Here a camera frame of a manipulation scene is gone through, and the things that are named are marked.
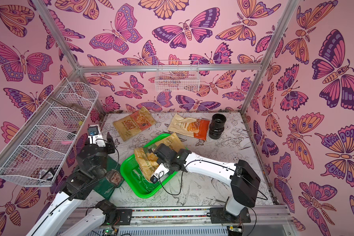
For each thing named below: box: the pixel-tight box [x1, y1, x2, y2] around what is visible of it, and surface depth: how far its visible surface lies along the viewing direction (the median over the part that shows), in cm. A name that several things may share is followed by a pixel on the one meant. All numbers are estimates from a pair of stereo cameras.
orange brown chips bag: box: [112, 106, 157, 142], surface depth 115 cm
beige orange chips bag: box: [167, 113, 210, 141], surface depth 112 cm
